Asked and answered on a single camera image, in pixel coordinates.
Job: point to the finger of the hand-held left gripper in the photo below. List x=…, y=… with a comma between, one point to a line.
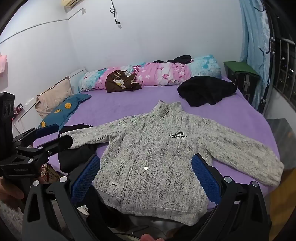
x=44, y=130
x=57, y=143

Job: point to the grey knit jacket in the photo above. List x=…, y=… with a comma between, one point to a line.
x=150, y=150

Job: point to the barred window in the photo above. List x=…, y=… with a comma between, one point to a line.
x=284, y=69

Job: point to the black box with green lid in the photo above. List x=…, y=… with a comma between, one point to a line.
x=240, y=67

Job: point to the white headboard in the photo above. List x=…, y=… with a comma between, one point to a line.
x=78, y=72

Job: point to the light blue curtain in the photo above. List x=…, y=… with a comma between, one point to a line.
x=254, y=46

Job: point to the metal table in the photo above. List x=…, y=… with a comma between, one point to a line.
x=284, y=139

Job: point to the blue pillow with yellow print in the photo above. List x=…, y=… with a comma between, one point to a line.
x=76, y=102

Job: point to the person's left forearm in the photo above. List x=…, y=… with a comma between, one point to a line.
x=9, y=220

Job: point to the brown printed garment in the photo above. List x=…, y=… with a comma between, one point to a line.
x=115, y=83

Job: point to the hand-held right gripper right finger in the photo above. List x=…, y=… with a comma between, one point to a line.
x=205, y=178

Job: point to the beige pillow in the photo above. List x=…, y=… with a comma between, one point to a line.
x=55, y=97

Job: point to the wall air conditioner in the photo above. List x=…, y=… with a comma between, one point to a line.
x=71, y=3

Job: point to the purple bed sheet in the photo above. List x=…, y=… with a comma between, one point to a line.
x=129, y=104

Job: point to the floral rolled quilt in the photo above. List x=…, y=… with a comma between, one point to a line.
x=161, y=71

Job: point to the small black clothing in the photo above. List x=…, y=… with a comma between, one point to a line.
x=182, y=59

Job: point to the white wall conduit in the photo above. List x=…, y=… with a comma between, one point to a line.
x=34, y=29

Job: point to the person's left hand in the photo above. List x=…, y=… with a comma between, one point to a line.
x=9, y=188

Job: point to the person's right hand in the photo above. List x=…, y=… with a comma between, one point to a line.
x=148, y=237

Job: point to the folded black garment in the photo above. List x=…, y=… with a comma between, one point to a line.
x=74, y=160

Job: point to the pink cloth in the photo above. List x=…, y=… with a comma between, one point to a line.
x=2, y=64

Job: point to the large black garment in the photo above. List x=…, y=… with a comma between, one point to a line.
x=203, y=90

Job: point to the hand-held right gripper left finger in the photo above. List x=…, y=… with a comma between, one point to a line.
x=85, y=178

